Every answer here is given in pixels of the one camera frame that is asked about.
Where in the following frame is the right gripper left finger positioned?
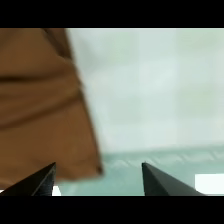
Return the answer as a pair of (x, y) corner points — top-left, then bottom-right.
(0, 162), (57, 197)

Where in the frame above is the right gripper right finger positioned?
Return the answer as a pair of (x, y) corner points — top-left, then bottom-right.
(141, 162), (205, 197)

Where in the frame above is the brown shirt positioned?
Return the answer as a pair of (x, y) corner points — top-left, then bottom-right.
(0, 27), (104, 190)

